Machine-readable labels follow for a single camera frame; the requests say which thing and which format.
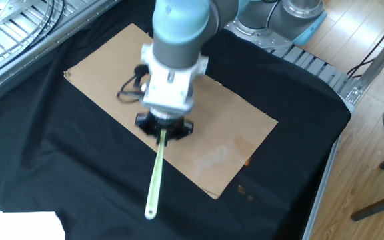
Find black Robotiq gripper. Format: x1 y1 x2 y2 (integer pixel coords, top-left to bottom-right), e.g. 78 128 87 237
135 112 195 147

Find pale green plastic flyswatter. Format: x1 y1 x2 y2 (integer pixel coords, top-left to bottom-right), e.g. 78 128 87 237
144 129 168 221

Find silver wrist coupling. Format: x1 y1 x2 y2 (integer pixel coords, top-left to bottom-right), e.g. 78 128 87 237
147 106 189 126

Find brown cardboard sheet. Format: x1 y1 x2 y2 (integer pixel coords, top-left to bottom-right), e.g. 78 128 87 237
63 22 279 200

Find black table cloth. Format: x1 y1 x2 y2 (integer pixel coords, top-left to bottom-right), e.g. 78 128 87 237
0 0 352 240

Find large white paper sheet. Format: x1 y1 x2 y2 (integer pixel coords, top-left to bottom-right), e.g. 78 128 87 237
0 211 66 240

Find silver mounting plate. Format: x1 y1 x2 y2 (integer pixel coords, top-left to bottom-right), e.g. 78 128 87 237
0 0 50 26

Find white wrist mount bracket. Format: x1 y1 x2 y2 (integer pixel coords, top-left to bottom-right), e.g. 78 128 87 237
141 43 209 116

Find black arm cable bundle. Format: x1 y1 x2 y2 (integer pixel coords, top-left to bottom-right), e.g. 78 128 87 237
116 65 151 104

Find thin black cable pair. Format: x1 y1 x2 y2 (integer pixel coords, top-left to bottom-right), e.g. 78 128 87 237
28 0 67 46

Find black floor cables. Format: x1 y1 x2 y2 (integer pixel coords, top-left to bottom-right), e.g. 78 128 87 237
347 9 384 79

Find aluminium post with bracket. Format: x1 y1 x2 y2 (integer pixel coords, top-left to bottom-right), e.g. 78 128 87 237
344 19 384 101

